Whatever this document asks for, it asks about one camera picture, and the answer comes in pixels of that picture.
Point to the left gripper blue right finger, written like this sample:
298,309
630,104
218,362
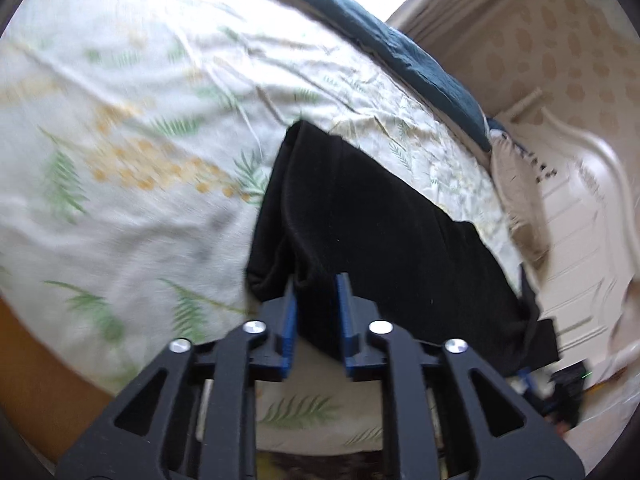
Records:
362,361

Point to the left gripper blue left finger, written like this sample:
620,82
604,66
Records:
277,354

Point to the black pants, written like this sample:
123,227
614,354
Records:
330,209

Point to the white carved headboard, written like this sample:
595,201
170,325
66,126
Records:
594,253

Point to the beige pillow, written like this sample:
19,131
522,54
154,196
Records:
517,177

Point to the floral bed sheet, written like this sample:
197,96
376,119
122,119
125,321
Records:
138,139

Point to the teal quilt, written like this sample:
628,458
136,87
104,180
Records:
409,62

